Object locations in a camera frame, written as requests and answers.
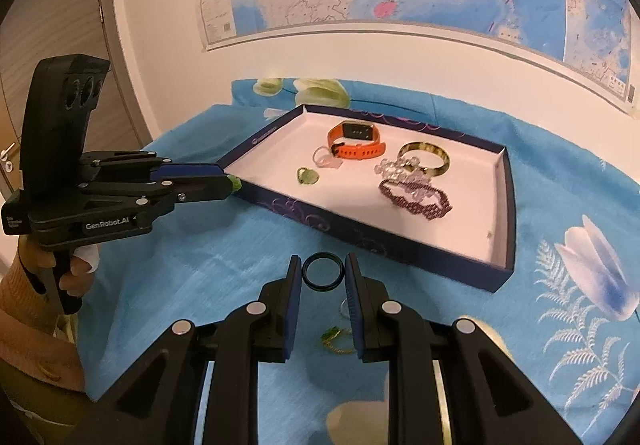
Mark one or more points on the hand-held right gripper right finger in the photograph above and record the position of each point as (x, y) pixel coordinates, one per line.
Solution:
(355, 310)

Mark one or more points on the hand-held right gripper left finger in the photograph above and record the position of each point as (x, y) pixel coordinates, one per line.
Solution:
(292, 310)

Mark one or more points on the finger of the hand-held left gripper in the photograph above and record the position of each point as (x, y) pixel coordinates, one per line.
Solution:
(200, 190)
(190, 170)

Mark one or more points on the navy cardboard box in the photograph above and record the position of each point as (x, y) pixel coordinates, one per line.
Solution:
(450, 225)

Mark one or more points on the orange wrist watch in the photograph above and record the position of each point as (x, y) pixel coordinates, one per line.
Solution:
(357, 150)

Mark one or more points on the amber bangle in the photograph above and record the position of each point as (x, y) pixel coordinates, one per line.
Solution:
(442, 165)

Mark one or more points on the person's left forearm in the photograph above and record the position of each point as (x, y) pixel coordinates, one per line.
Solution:
(30, 320)

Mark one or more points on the person's left hand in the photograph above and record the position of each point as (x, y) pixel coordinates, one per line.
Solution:
(82, 270)

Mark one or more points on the blue floral cloth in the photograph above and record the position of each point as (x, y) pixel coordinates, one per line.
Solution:
(200, 265)

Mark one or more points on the grey wooden door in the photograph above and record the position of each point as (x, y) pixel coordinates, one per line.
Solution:
(60, 0)

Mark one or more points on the person's olive garment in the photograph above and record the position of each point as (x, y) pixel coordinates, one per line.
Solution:
(40, 400)

